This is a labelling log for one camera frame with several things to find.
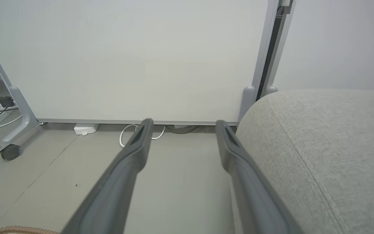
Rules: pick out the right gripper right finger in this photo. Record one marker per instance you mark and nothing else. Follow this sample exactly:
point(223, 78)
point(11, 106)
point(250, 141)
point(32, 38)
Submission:
point(252, 188)

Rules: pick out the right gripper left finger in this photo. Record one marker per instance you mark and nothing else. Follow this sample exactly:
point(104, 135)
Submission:
point(115, 182)

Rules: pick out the white basket with brown rim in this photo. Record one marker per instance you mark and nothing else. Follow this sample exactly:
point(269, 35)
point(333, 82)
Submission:
point(21, 230)

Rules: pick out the white power adapter box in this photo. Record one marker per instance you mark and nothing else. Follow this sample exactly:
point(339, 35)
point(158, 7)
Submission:
point(85, 128)

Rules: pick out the grey fabric sofa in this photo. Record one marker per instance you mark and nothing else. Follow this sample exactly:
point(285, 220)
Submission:
point(330, 156)

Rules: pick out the black caster wheel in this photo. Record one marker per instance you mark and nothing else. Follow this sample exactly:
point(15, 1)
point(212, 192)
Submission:
point(10, 152)

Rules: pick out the grey partition leg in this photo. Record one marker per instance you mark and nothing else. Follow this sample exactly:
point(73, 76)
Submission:
point(23, 110)

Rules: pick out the white partition panel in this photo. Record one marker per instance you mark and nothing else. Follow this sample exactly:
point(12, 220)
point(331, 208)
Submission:
point(125, 58)

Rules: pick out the black plug adapter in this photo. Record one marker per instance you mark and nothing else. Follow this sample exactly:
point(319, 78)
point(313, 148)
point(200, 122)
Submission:
point(6, 101)

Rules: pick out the grey partition foot post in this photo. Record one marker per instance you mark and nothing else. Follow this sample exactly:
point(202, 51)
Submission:
point(248, 102)

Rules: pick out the grey partition frame post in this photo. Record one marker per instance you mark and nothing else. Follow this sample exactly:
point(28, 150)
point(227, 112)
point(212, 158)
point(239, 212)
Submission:
point(279, 42)

